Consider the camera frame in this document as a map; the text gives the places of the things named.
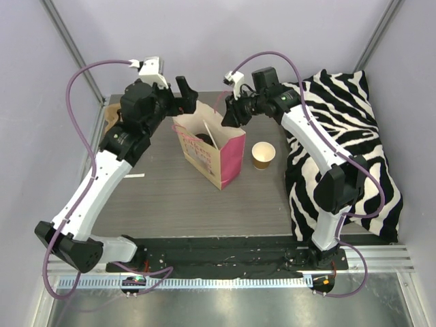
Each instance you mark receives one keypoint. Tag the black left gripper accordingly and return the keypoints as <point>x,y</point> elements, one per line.
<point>178,103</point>

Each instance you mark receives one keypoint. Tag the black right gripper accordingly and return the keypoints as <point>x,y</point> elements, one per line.
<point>231,114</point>

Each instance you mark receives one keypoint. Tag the black plastic cup lid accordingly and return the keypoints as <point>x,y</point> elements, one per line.
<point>207,139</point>

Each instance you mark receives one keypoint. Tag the paper cakes bag pink handles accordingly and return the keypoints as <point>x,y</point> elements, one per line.
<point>221,166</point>

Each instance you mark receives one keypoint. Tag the brown paper coffee cup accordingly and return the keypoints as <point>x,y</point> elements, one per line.
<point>262,153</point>

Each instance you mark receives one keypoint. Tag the white straw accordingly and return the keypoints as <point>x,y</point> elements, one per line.
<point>134,175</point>
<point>210,134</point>

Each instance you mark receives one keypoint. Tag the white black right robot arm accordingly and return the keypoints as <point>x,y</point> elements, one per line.
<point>341,183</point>

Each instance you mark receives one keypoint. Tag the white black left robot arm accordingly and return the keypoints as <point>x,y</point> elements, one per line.
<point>142,109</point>

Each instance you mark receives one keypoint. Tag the zebra print pillow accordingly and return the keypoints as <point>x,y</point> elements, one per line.
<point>340,103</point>

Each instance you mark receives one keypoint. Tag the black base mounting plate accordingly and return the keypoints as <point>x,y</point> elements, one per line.
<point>235,257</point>

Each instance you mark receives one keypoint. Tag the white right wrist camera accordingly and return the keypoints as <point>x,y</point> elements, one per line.
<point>235,80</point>

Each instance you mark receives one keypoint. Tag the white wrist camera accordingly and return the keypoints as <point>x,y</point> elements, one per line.
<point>150,71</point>
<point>235,80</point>

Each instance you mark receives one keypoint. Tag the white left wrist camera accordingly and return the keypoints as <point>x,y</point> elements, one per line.
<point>150,71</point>

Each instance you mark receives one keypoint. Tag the aluminium frame rail front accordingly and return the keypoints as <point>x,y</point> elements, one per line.
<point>366,260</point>

